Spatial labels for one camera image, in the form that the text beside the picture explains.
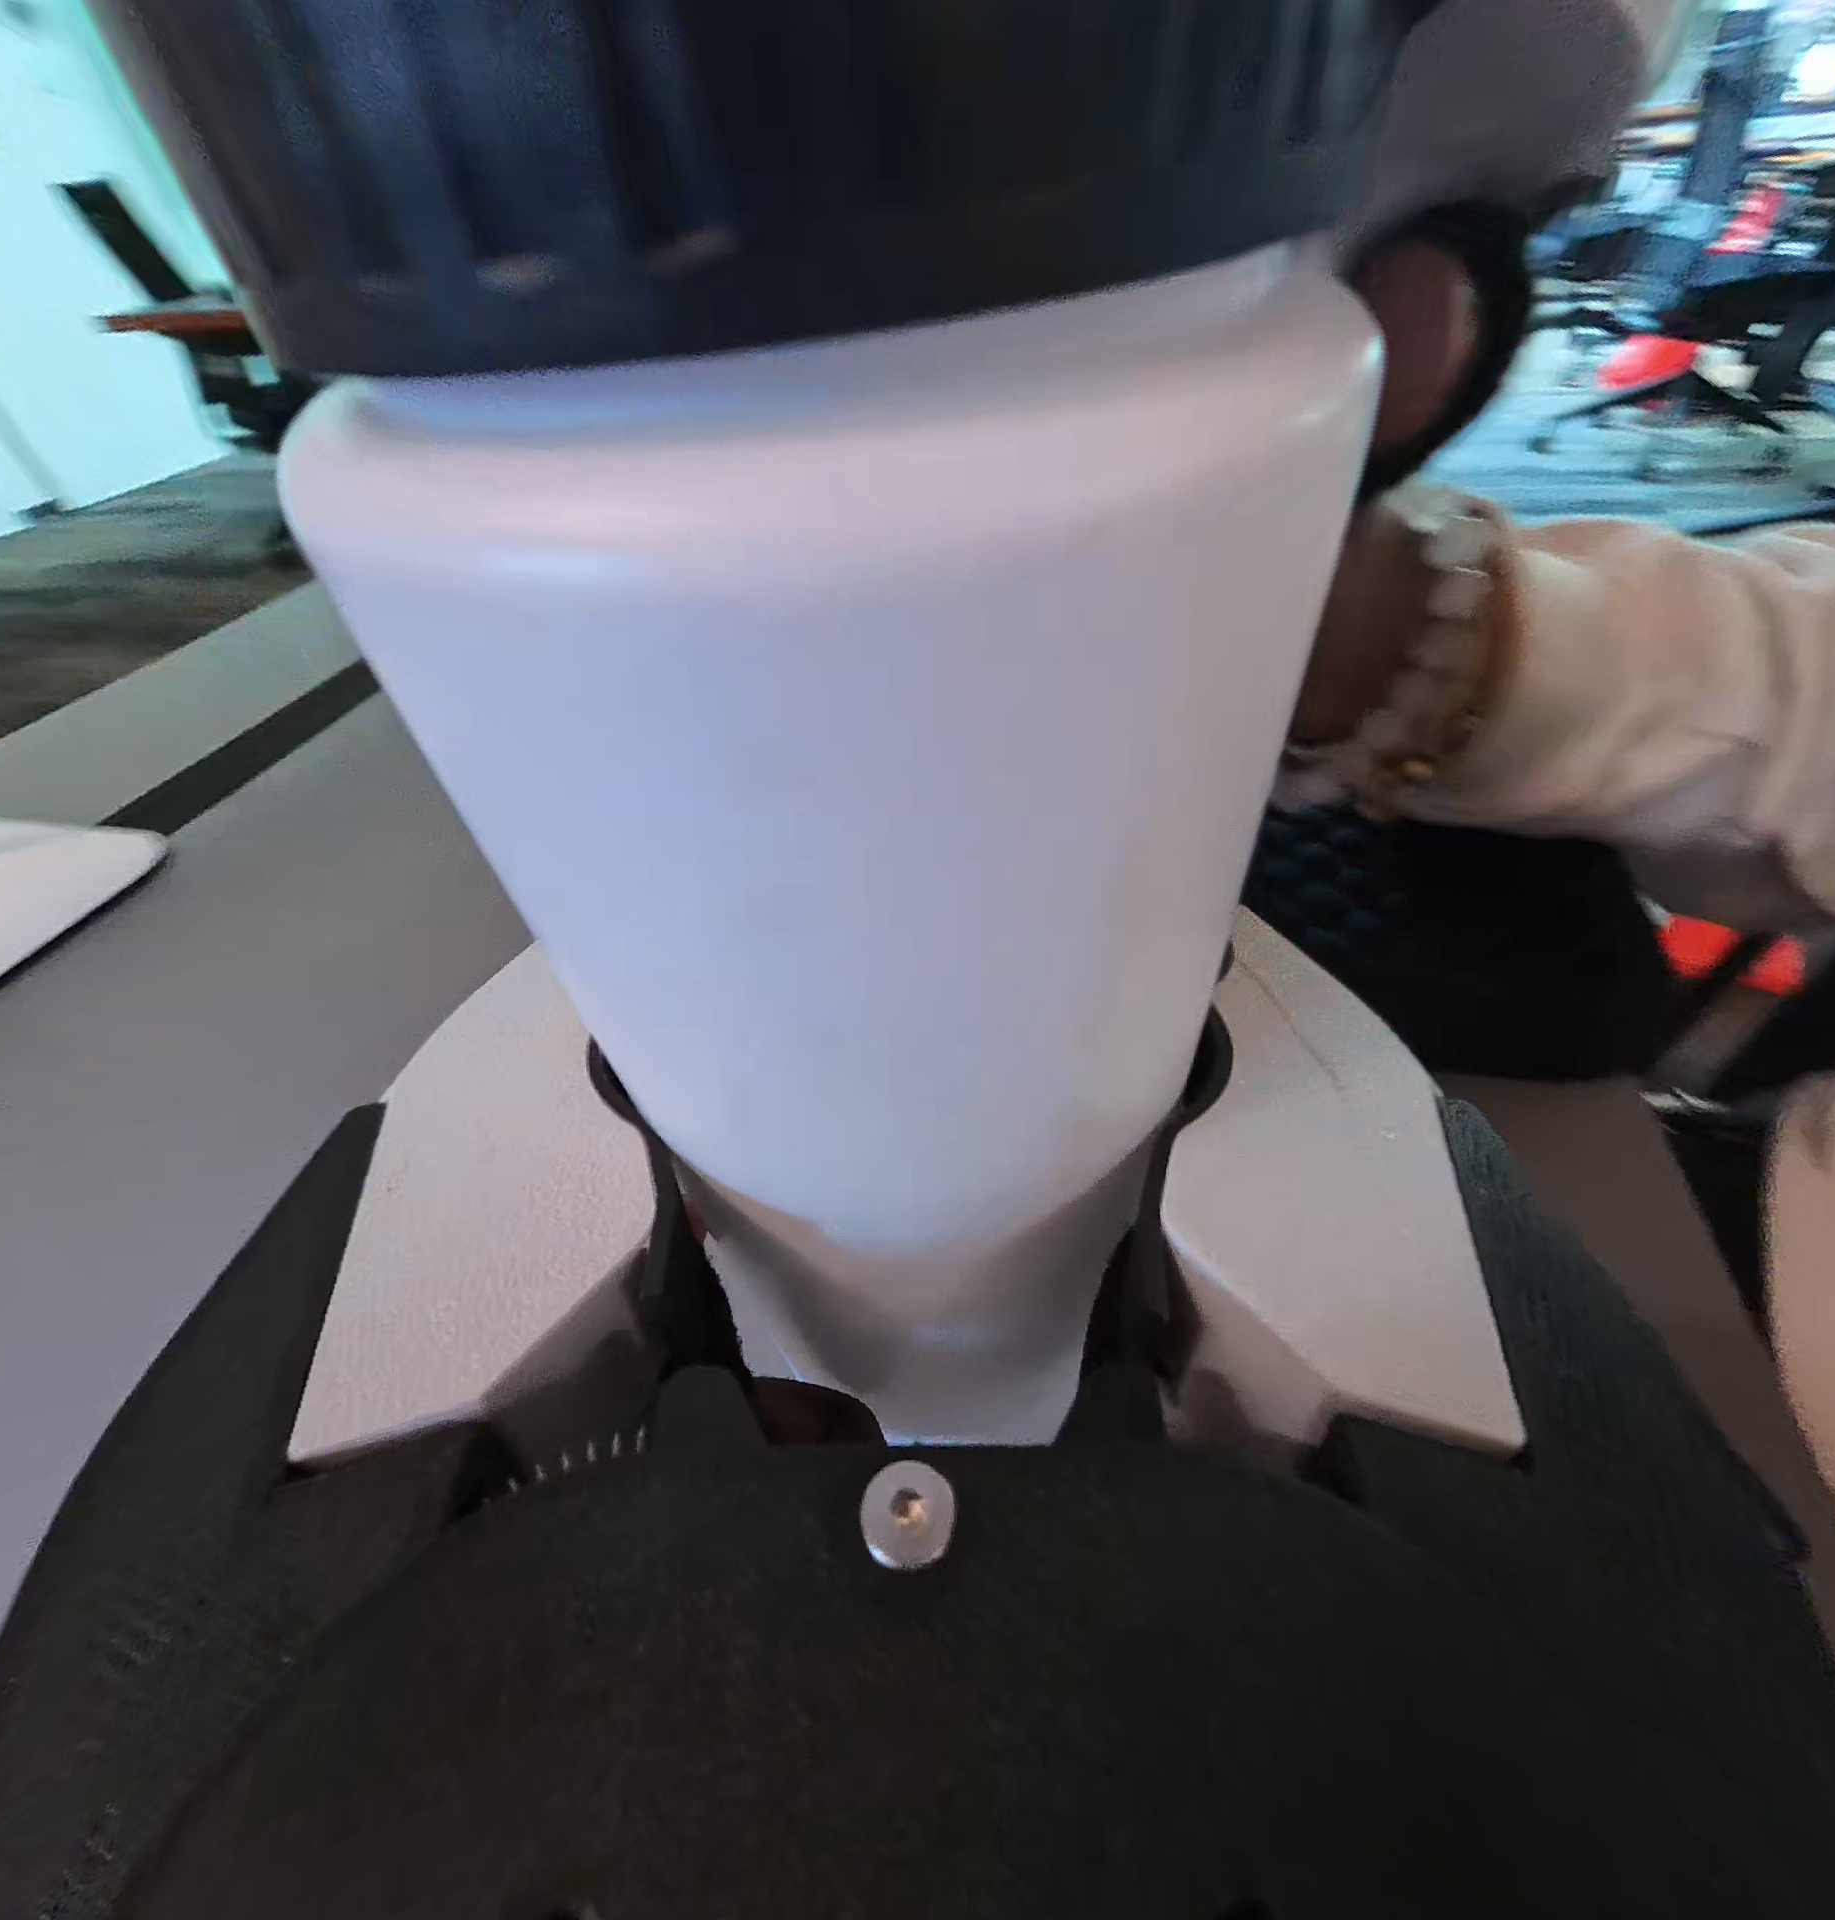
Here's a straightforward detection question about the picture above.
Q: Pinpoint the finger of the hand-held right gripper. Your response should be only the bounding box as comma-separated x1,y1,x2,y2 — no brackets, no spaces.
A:
1337,0,1657,264

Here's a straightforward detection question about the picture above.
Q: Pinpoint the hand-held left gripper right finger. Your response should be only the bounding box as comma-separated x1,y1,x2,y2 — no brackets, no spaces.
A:
1153,906,1529,1472

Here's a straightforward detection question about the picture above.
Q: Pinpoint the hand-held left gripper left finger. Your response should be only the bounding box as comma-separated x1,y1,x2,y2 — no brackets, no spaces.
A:
288,944,684,1464

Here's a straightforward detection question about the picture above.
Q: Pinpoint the white plastic bottle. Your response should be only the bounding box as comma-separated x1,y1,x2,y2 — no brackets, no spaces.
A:
279,239,1388,1448

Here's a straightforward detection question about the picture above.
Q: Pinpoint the black bottle lid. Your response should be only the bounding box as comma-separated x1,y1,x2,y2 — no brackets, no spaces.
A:
92,0,1435,379

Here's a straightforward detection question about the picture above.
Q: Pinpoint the person's right forearm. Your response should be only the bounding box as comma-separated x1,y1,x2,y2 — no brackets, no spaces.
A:
1391,515,1835,934

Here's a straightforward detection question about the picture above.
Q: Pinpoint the person's right hand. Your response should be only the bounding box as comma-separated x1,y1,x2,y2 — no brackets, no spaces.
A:
1284,239,1489,753

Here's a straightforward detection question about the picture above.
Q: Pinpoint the person's left hand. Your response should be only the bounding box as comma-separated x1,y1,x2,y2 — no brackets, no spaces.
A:
749,1376,884,1448

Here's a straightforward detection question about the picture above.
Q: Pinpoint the black office chair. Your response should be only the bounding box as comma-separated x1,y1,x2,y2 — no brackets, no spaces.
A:
1533,148,1835,459
56,176,321,455

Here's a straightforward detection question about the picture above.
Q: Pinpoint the wooden instruction board stand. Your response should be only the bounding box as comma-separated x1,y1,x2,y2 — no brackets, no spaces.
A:
0,815,171,1011

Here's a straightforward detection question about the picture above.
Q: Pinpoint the white bead bracelet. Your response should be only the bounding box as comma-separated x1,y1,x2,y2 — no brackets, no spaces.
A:
1282,482,1511,824

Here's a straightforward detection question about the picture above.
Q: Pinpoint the gold bracelet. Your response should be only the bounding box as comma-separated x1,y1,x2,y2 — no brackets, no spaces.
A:
1367,510,1529,800

